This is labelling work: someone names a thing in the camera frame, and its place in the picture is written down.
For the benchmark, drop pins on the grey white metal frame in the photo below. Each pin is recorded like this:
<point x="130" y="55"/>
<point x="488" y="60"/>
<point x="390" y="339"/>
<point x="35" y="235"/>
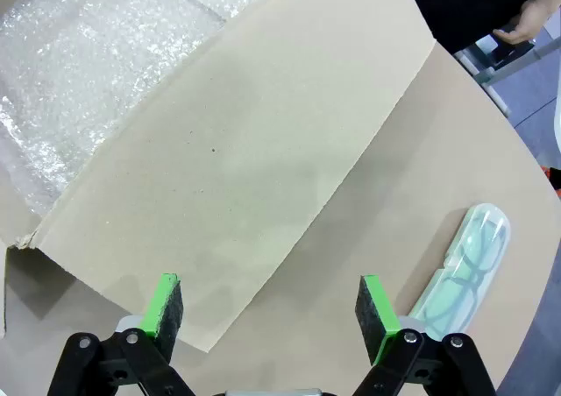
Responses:
<point x="486" y="61"/>

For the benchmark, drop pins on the person's bare hand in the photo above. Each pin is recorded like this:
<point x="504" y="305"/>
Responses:
<point x="528" y="21"/>

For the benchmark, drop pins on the clear green glasses case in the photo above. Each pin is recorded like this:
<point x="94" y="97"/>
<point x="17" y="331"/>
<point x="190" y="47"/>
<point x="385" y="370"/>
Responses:
<point x="499" y="238"/>

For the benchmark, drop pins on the open brown cardboard box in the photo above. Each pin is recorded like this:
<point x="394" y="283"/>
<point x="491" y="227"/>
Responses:
<point x="245" y="150"/>

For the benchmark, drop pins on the person's black clothed body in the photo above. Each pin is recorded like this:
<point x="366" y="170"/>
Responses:
<point x="464" y="6"/>

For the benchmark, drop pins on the clear bubble wrap sheet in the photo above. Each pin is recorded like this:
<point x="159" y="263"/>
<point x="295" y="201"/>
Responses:
<point x="87" y="63"/>

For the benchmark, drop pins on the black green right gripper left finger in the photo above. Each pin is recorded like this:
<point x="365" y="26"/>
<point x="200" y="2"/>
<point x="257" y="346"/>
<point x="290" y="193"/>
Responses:
<point x="164" y="321"/>

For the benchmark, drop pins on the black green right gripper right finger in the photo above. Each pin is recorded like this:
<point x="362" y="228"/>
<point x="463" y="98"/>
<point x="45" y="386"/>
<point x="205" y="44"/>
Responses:
<point x="377" y="317"/>

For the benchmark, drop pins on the black glasses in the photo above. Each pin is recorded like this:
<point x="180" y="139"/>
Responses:
<point x="475" y="277"/>

